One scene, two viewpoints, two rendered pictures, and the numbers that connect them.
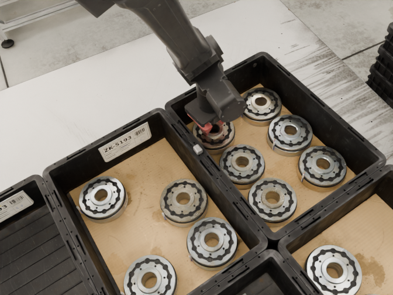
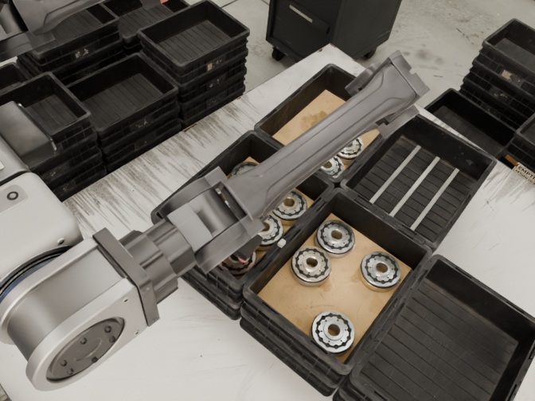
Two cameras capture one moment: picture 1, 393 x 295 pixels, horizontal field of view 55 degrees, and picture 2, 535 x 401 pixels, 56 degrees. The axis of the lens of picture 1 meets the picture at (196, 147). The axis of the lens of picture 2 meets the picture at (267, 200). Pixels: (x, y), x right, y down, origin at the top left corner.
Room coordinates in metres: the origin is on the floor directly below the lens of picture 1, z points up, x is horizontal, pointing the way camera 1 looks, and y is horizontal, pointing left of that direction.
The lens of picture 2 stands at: (0.81, 0.50, 1.99)
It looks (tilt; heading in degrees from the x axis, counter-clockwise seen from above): 55 degrees down; 238
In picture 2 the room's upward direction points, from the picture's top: 9 degrees clockwise
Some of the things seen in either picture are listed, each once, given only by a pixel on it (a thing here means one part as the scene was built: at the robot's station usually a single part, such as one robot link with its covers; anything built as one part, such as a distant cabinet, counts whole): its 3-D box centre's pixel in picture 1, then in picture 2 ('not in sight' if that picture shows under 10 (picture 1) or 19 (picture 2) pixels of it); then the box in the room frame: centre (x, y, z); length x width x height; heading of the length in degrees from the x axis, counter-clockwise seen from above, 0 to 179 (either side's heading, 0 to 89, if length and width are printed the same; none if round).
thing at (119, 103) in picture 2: not in sight; (124, 118); (0.59, -1.13, 0.31); 0.40 x 0.30 x 0.34; 20
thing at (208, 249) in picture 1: (211, 240); (336, 235); (0.26, -0.01, 0.86); 0.05 x 0.05 x 0.01
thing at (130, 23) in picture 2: not in sight; (145, 36); (0.34, -1.64, 0.31); 0.40 x 0.30 x 0.34; 20
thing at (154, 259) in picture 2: not in sight; (150, 262); (0.77, 0.21, 1.45); 0.09 x 0.08 x 0.12; 110
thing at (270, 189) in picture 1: (272, 198); (288, 202); (0.33, -0.15, 0.86); 0.05 x 0.05 x 0.01
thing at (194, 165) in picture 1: (151, 216); (336, 280); (0.32, 0.11, 0.87); 0.40 x 0.30 x 0.11; 27
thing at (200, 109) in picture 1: (210, 97); (239, 231); (0.53, -0.04, 0.98); 0.10 x 0.07 x 0.07; 123
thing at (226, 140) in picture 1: (213, 130); (236, 256); (0.53, -0.05, 0.86); 0.10 x 0.10 x 0.01
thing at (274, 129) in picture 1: (290, 131); not in sight; (0.50, -0.22, 0.86); 0.10 x 0.10 x 0.01
